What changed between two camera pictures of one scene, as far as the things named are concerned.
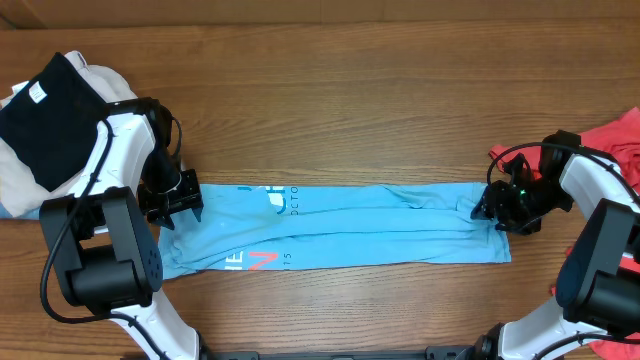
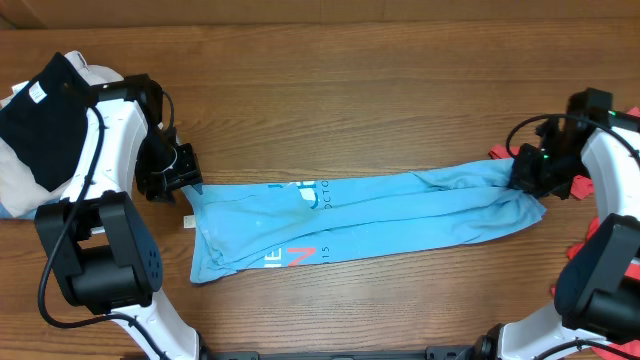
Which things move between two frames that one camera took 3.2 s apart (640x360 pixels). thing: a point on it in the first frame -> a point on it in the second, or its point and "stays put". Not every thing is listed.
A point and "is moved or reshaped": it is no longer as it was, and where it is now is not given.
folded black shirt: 54,121 stays put
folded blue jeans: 30,214 stays put
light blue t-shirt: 296,227 is moved or reshaped
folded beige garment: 20,190 stays put
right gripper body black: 514,208 -> 543,172
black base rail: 455,352 stays put
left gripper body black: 185,195 -> 163,168
